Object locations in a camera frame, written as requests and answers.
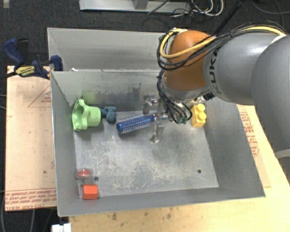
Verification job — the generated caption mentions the blue bristled hair roller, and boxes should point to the blue bristled hair roller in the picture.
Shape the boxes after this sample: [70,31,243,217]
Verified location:
[116,113,159,135]

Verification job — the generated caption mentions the grey metal bin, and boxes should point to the grey metal bin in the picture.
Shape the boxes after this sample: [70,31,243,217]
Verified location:
[47,27,266,218]

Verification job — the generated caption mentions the light green plastic cup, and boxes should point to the light green plastic cup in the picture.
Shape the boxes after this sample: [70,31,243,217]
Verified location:
[72,99,102,132]

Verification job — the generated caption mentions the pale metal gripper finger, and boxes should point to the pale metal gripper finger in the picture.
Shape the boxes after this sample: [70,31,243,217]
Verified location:
[143,94,159,115]
[149,126,166,144]

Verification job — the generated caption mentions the clear small cup, red disc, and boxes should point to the clear small cup, red disc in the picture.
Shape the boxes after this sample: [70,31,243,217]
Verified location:
[74,168,93,181]

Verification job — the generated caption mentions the dark teal toy figure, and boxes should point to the dark teal toy figure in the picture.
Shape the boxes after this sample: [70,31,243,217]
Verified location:
[100,106,117,124]

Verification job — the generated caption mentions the yellow toy building brick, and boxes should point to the yellow toy building brick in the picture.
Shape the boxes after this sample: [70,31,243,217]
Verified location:
[190,103,208,128]

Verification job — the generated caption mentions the brown cardboard board, red print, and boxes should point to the brown cardboard board, red print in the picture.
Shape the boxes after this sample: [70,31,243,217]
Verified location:
[4,65,273,213]

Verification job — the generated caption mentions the orange cube block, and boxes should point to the orange cube block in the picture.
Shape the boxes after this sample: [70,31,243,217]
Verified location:
[82,184,99,200]

